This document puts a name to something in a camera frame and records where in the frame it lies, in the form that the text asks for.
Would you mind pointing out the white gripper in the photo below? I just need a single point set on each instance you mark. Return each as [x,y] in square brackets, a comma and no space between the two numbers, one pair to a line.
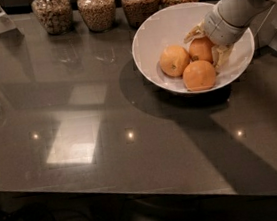
[219,29]

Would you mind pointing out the orange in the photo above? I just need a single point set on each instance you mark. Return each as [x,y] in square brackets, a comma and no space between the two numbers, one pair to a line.
[201,49]
[173,60]
[199,76]

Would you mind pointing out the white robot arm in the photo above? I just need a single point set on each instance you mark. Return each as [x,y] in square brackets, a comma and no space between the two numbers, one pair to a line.
[267,26]

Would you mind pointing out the white ceramic bowl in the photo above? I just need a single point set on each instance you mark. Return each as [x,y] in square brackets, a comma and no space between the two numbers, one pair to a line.
[169,26]

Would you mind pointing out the glass jar of brown seeds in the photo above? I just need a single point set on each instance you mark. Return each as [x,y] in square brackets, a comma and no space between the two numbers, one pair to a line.
[137,11]

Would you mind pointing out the glass jar of nuts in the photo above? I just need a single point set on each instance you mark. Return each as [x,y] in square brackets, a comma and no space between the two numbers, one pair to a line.
[56,16]

